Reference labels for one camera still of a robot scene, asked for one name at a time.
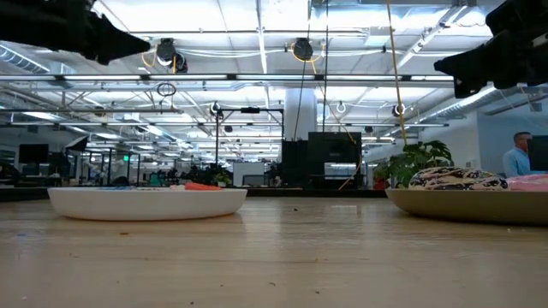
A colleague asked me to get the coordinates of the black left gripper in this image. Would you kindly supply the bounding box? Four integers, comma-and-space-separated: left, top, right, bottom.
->
0, 0, 152, 66

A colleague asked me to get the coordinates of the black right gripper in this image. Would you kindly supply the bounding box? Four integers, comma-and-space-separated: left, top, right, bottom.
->
433, 0, 548, 99

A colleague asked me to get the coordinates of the chocolate sprinkled donut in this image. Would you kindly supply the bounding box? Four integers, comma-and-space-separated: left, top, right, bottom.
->
408, 166, 509, 192

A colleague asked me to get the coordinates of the pink frosted donut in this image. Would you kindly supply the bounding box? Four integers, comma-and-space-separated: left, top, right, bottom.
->
506, 172, 548, 193

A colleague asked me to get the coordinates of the red frosted donut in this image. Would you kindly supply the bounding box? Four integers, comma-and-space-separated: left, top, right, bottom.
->
183, 181, 224, 193

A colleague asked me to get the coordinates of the person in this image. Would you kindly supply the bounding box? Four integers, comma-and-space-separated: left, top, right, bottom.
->
501, 131, 537, 178

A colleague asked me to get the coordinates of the green potted plant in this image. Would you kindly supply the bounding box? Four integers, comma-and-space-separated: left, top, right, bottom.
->
372, 139, 456, 190

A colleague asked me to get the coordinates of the black computer monitor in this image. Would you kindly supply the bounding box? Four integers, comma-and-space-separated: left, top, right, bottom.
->
527, 134, 548, 173

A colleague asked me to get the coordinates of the grey-green round plate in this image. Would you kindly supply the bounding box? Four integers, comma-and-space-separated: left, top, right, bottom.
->
384, 187, 548, 228

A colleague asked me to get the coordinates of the black equipment cabinet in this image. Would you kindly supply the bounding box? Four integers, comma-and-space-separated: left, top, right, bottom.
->
280, 130, 364, 190

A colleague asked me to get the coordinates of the white round plate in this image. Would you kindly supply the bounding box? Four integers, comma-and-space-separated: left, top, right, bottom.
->
46, 186, 249, 222

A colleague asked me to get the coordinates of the black ceiling cable reel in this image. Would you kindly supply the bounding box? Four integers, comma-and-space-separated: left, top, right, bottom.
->
155, 37, 189, 74
292, 37, 315, 62

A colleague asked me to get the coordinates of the yellow cable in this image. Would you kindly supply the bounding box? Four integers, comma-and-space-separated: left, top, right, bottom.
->
385, 0, 409, 147

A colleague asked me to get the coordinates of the black hanging cable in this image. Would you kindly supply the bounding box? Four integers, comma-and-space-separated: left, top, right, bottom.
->
323, 0, 330, 134

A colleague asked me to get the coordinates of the black gantry frame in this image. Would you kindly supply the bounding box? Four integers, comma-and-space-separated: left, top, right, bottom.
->
214, 106, 286, 177

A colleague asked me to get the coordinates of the black aluminium table frame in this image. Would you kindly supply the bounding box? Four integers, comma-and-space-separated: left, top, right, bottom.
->
0, 187, 389, 204

